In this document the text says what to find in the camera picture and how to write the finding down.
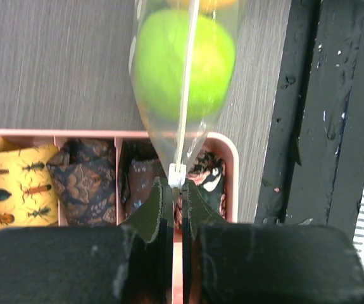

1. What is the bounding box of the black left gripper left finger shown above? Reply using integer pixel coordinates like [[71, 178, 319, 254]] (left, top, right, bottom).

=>
[[0, 178, 173, 303]]

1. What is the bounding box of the clear zip top bag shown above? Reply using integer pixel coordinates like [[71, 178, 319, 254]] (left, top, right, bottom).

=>
[[129, 1, 246, 188]]

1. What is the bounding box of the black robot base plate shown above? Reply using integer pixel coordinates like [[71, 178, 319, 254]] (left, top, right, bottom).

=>
[[254, 1, 364, 234]]

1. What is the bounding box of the yellow insect print rolled tie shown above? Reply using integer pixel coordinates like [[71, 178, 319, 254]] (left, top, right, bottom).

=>
[[0, 136, 60, 230]]

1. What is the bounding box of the pink divided organizer tray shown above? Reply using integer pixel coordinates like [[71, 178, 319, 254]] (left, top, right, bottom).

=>
[[0, 130, 239, 303]]

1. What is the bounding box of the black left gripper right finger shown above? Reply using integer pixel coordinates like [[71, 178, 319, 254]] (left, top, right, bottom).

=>
[[182, 182, 364, 303]]

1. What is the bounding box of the green apple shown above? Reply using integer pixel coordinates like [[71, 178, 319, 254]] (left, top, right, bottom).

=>
[[133, 8, 236, 122]]

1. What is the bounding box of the black pink floral rolled tie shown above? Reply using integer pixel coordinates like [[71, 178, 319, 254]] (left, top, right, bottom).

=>
[[187, 149, 226, 219]]

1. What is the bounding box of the navy paisley rolled tie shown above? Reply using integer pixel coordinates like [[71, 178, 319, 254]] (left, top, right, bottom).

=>
[[46, 138, 117, 226]]

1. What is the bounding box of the brown floral rolled tie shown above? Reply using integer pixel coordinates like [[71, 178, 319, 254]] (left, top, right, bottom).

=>
[[117, 139, 165, 217]]

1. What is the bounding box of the peach fruit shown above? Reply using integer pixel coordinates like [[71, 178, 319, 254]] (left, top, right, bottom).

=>
[[168, 0, 237, 10]]

